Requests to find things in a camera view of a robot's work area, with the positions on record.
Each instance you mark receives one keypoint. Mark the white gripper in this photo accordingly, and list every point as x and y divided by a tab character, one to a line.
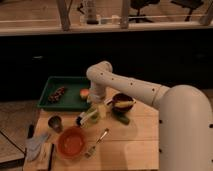
98	103

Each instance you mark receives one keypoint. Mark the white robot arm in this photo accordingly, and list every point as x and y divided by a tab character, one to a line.
185	114

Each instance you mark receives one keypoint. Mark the green plastic cup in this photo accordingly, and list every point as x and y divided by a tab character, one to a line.
94	118

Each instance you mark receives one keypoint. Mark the dark metal cup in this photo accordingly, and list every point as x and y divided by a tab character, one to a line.
55	122

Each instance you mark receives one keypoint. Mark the orange toy fruit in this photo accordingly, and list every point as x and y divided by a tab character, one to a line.
84	93

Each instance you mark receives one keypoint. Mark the dark brown bowl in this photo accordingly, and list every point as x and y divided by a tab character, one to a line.
121	97

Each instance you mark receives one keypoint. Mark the yellow toy banana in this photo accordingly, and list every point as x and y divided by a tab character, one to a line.
124	104

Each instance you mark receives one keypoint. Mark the green plastic tray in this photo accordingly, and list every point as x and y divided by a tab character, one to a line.
70	100

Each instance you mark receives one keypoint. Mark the green toy cucumber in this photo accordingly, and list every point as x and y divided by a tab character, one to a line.
122	118

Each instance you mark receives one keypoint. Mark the dark grape bunch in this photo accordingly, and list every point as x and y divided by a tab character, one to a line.
54	97

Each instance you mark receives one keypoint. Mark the orange plastic bowl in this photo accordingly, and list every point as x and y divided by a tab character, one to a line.
71	143

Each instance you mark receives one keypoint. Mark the grey crumpled cloth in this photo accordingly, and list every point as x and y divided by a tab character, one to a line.
33	146

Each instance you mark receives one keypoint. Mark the wooden block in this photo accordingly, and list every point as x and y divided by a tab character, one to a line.
44	158

